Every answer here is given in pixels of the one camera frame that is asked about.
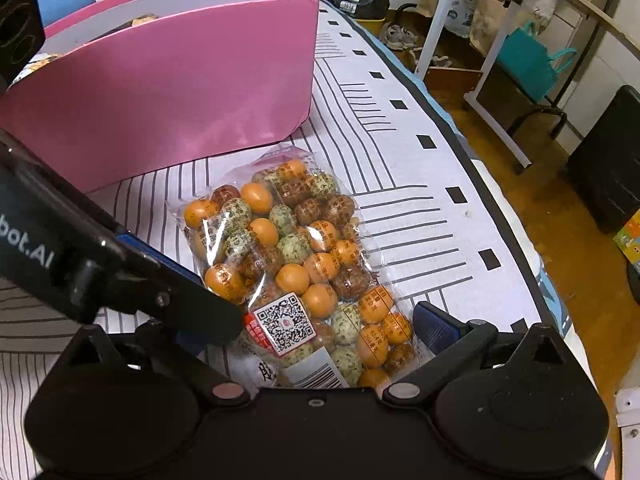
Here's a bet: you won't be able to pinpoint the black suitcase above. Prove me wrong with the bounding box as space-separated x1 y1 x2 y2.
567 84 640 235

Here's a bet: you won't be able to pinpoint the black bag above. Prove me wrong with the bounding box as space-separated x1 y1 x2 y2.
339 0 390 22

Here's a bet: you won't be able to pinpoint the large brown paper bag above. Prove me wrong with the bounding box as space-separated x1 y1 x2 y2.
469 0 524 57

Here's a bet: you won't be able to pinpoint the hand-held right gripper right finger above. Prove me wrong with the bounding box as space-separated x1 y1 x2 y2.
382 301 589 405

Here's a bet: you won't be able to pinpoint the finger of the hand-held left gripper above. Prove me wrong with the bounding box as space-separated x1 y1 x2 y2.
69 232 247 346
0 0 46 79

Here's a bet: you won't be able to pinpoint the large bag of coated nuts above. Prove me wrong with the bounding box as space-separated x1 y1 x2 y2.
167 143 436 391

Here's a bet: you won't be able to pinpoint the white printed bag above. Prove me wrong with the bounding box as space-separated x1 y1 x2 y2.
444 0 474 37

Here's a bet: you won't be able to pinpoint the pink cardboard box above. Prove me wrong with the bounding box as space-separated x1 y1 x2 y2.
0 0 321 195

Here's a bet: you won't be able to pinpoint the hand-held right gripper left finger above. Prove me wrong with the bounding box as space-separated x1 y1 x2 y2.
50 320 251 402

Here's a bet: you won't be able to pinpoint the large noodle packet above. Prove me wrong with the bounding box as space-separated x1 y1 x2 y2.
12 53 64 86

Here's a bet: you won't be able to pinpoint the grey shoes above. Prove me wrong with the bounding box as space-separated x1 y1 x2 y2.
382 23 417 52

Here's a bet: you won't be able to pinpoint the teal tote bag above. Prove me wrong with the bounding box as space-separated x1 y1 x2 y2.
497 20 579 104

